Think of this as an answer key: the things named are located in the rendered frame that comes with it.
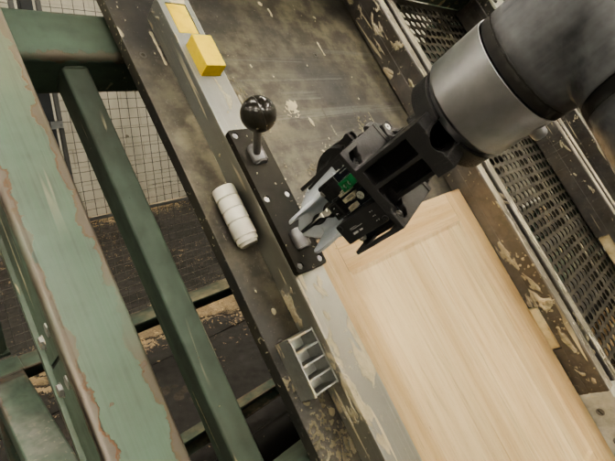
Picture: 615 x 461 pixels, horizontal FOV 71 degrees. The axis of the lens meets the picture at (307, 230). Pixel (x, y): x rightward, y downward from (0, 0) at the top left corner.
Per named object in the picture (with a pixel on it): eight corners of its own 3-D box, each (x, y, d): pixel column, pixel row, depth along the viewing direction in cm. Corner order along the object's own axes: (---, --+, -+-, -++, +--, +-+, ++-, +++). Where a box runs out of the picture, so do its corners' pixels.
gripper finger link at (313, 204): (256, 232, 42) (309, 187, 36) (289, 203, 46) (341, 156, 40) (278, 256, 43) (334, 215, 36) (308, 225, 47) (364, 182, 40)
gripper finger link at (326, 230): (278, 256, 43) (334, 215, 36) (308, 225, 47) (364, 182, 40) (299, 279, 43) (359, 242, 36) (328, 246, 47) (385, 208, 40)
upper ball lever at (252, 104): (249, 176, 55) (249, 127, 42) (236, 151, 56) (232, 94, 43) (276, 165, 56) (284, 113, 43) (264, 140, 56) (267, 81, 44)
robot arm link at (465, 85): (493, 9, 29) (569, 104, 29) (440, 58, 32) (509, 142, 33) (464, 34, 23) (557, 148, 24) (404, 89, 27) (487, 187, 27)
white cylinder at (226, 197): (207, 196, 54) (234, 252, 53) (217, 184, 52) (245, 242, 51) (227, 191, 56) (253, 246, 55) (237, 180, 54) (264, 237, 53)
